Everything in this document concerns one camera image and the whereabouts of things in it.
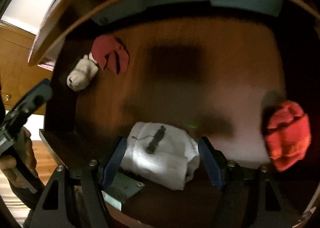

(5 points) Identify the beige underwear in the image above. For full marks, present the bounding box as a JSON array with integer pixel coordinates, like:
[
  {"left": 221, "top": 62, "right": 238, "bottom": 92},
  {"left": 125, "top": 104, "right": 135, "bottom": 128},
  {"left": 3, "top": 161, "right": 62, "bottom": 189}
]
[{"left": 67, "top": 53, "right": 99, "bottom": 92}]

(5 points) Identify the dark red underwear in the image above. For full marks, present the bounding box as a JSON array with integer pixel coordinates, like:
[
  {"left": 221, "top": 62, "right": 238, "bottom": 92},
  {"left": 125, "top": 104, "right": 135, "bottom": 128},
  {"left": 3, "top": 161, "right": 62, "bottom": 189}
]
[{"left": 91, "top": 35, "right": 130, "bottom": 75}]

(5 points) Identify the white dotted underwear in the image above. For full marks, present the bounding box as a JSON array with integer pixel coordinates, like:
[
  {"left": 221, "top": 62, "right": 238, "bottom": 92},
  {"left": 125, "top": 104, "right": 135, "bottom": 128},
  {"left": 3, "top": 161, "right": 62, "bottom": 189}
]
[{"left": 120, "top": 122, "right": 200, "bottom": 191}]

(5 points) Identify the wooden drawer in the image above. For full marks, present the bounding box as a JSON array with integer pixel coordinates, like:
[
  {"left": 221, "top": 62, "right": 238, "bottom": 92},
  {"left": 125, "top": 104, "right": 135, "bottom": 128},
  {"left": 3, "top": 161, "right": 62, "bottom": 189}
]
[{"left": 44, "top": 17, "right": 319, "bottom": 213}]

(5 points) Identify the person's left hand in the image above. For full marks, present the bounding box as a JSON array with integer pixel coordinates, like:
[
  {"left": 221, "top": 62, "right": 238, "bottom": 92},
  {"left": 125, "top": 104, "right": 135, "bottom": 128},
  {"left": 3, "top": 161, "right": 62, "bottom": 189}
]
[{"left": 0, "top": 126, "right": 38, "bottom": 189}]

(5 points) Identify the wooden door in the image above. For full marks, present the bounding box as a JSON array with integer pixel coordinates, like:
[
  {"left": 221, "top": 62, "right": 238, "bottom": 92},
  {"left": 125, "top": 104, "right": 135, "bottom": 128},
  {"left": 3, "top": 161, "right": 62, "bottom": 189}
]
[{"left": 0, "top": 21, "right": 52, "bottom": 111}]

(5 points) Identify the small red rolled garment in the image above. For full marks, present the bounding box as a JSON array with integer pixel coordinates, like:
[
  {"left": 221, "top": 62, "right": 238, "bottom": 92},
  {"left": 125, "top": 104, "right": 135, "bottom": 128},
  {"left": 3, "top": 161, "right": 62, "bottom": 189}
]
[{"left": 264, "top": 101, "right": 311, "bottom": 172}]

